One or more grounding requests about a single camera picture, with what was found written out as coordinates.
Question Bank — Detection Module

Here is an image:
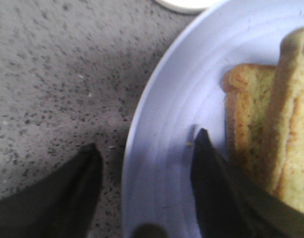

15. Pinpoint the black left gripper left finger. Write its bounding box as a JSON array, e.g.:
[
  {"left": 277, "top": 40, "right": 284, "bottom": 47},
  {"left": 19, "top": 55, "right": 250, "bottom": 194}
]
[{"left": 0, "top": 144, "right": 103, "bottom": 238}]

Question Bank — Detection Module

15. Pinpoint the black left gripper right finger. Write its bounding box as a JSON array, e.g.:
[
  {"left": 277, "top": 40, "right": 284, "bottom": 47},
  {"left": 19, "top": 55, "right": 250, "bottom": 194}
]
[{"left": 191, "top": 128, "right": 304, "bottom": 238}]

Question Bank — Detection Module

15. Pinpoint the bread slice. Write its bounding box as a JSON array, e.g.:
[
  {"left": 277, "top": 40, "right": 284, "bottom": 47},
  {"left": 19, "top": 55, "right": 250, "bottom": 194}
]
[
  {"left": 261, "top": 27, "right": 304, "bottom": 213},
  {"left": 221, "top": 63, "right": 289, "bottom": 191}
]

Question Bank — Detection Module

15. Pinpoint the light blue plate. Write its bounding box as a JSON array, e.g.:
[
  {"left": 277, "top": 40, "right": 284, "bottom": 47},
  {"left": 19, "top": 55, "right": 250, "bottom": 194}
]
[{"left": 121, "top": 0, "right": 304, "bottom": 238}]

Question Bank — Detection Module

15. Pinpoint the white rectangular tray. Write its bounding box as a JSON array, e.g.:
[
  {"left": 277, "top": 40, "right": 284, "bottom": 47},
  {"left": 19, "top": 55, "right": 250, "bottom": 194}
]
[{"left": 155, "top": 0, "right": 220, "bottom": 14}]

